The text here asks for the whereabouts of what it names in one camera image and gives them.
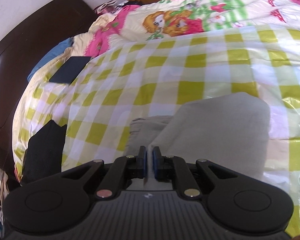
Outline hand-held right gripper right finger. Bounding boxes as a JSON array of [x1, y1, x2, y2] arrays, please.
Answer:
[[152, 145, 238, 200]]

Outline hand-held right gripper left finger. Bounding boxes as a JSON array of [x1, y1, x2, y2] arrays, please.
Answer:
[[61, 145, 148, 201]]

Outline grey pants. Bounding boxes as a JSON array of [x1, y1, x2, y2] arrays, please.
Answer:
[[129, 92, 270, 190]]

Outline black cloth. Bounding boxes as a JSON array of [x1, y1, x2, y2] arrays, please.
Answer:
[[21, 120, 67, 184]]

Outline black notebook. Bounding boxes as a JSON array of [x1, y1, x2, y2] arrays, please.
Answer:
[[49, 56, 92, 83]]

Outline blue pillow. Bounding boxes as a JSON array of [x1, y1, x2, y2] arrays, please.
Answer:
[[27, 38, 74, 80]]

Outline cartoon printed quilt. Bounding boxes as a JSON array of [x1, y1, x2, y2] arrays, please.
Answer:
[[72, 0, 300, 55]]

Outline white striped bag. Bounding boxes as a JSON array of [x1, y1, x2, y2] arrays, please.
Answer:
[[95, 0, 120, 13]]

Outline dark wooden headboard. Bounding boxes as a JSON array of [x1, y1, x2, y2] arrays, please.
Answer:
[[0, 0, 99, 183]]

